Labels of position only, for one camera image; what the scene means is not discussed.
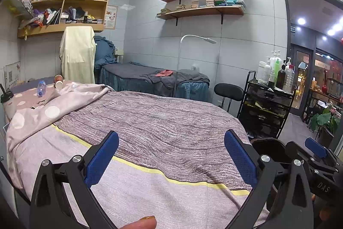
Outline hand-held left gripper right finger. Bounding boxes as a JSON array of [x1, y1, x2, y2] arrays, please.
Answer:
[[224, 129, 314, 229]]

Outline dark hallway table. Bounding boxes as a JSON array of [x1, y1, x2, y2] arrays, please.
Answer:
[[303, 87, 343, 122]]

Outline dark trash bin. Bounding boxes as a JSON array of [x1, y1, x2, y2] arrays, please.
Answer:
[[250, 138, 295, 165]]

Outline blue cloth pile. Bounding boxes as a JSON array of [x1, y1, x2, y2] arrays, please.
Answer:
[[94, 35, 118, 68]]

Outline clear bottle with red cap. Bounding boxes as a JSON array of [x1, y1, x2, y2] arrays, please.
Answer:
[[283, 64, 295, 94]]

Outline black storage cart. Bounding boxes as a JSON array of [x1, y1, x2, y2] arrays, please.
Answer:
[[237, 71, 296, 140]]

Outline black-lid drink cup with straw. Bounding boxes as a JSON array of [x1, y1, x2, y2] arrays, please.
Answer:
[[0, 83, 14, 109]]

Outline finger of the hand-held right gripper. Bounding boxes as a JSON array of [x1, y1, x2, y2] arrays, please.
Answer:
[[285, 141, 338, 175], [305, 137, 343, 168]]

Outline dark folded clothes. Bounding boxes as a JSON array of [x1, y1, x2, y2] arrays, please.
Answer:
[[66, 6, 86, 19]]

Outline large white bottle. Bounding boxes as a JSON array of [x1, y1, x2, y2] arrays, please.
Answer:
[[256, 61, 271, 86]]

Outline row of small cases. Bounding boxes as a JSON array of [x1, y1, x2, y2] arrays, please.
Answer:
[[59, 17, 104, 24]]

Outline wooden wall cabinet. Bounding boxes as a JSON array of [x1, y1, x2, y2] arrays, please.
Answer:
[[17, 0, 114, 39]]

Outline white floor lamp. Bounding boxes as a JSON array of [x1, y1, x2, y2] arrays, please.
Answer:
[[175, 34, 217, 98]]

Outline framed code poster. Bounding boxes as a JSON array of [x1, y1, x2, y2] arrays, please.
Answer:
[[4, 61, 22, 87]]

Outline black stool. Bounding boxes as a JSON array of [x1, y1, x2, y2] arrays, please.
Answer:
[[214, 83, 244, 113]]

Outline grey blanket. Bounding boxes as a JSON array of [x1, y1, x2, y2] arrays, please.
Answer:
[[141, 68, 211, 97]]

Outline dark brown pump bottle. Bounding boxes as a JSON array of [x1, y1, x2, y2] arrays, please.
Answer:
[[276, 65, 287, 91]]

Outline green potted plant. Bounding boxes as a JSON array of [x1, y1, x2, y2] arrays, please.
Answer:
[[309, 107, 341, 144]]

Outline wall poster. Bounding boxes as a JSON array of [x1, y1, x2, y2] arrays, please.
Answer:
[[104, 4, 118, 29]]

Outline pink polka-dot blanket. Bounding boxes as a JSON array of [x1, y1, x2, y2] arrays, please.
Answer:
[[5, 80, 113, 154]]

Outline person's left hand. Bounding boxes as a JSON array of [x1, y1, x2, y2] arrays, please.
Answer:
[[119, 215, 157, 229]]

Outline colourful cloth pile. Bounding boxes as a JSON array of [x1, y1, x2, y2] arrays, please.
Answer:
[[29, 8, 62, 28]]

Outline dark massage bed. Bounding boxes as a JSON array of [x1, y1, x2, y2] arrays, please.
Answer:
[[100, 62, 211, 101]]

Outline grey wall shelf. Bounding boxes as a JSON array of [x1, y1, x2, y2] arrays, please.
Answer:
[[3, 0, 34, 20]]

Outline tall white pump bottle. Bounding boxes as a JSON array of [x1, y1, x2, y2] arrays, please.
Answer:
[[269, 50, 282, 76]]

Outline purple striped bed cover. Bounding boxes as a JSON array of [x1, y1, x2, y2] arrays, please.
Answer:
[[5, 89, 271, 229]]

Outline cream towel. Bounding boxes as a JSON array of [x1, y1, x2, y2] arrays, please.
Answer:
[[59, 26, 96, 84]]

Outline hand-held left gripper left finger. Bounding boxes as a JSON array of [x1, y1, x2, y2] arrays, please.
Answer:
[[29, 130, 120, 229]]

